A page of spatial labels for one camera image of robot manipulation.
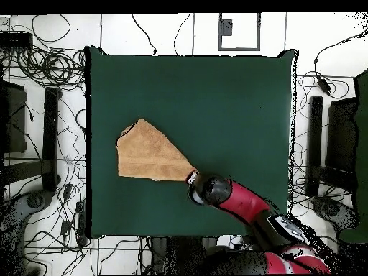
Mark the orange terry towel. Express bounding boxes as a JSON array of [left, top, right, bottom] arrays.
[[116, 118, 198, 183]]

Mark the black flat equipment box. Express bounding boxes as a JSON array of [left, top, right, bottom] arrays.
[[0, 32, 33, 49]]

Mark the dark green table cloth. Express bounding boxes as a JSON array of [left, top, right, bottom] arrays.
[[85, 45, 298, 239]]

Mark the black stand foot bar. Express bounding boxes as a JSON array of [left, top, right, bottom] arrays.
[[305, 96, 323, 198], [42, 86, 62, 193]]

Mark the dark stand base with wheel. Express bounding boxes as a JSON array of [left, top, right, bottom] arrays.
[[0, 189, 54, 231], [311, 196, 359, 234]]

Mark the small grey box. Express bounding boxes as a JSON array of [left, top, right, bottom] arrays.
[[220, 19, 233, 37]]

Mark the large black equipment box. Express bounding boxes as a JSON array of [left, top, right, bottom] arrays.
[[325, 97, 359, 173], [0, 80, 27, 154]]

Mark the green cloth sheet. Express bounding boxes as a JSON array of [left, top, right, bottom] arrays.
[[339, 68, 368, 244]]

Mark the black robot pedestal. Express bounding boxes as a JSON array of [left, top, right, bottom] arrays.
[[149, 236, 219, 275]]

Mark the black cable with plug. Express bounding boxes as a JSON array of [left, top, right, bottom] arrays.
[[131, 13, 158, 56]]

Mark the grey square floor frame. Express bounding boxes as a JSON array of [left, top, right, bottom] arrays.
[[218, 12, 262, 52]]

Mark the black power adapter with cable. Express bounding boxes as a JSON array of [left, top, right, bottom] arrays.
[[313, 27, 368, 100]]

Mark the coiled black cable tangle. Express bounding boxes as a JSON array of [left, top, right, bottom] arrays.
[[11, 47, 86, 87]]

